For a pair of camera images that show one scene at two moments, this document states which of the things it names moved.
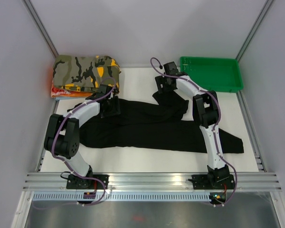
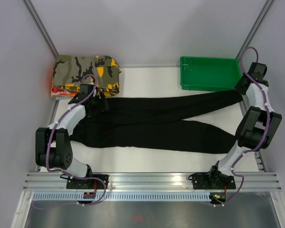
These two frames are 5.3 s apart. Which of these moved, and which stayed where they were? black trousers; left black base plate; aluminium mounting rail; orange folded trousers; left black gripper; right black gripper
Moved: right black gripper; left black gripper
Stayed: left black base plate; aluminium mounting rail; orange folded trousers; black trousers
